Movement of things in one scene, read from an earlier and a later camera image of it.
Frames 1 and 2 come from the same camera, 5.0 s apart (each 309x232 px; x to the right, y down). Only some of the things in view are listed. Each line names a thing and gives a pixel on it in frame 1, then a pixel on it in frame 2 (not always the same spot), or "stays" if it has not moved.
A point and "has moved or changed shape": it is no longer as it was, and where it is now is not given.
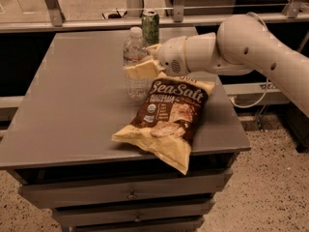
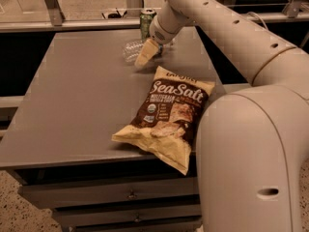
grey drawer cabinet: x=58 y=145 stays
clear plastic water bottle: x=136 y=50 has moved or changed shape
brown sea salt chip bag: x=168 y=118 stays
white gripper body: x=171 y=55 -> x=158 y=32
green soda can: x=151 y=27 stays
